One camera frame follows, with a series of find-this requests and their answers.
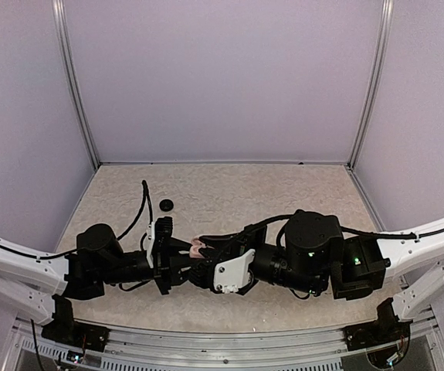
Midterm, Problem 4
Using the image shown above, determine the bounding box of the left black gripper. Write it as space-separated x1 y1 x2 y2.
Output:
100 237 210 295

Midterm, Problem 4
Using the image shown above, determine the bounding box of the pink round case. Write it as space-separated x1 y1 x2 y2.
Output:
188 237 207 259

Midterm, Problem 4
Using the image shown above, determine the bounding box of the black earbud charging case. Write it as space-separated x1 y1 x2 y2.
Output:
159 199 175 213

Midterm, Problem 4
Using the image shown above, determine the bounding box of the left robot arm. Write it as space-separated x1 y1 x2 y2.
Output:
0 217 202 344

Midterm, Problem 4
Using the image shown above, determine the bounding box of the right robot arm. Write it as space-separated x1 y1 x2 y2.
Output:
189 209 444 343

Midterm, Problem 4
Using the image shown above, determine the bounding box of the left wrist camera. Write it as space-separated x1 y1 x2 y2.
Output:
145 216 173 268

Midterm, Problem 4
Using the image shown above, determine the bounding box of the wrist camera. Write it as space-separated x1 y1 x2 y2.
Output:
145 216 173 268
188 247 258 295

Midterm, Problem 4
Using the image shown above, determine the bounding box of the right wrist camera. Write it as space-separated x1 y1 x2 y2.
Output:
188 247 258 295

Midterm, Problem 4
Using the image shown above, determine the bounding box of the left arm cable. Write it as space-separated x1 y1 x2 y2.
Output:
115 180 157 240

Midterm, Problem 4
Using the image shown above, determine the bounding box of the front aluminium rail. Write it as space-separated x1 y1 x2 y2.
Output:
11 305 444 371

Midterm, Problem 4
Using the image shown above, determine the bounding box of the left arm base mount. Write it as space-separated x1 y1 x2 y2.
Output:
42 322 110 352

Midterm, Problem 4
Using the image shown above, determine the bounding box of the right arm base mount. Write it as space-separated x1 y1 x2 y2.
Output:
343 320 412 351

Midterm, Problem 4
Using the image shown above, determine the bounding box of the left aluminium frame post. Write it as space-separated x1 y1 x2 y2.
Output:
52 0 101 172

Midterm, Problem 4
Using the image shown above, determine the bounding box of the aluminium frame post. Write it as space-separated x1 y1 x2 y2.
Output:
347 0 394 172
52 0 101 172

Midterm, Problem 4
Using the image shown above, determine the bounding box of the right aluminium frame post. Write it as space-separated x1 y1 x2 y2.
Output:
347 0 394 172

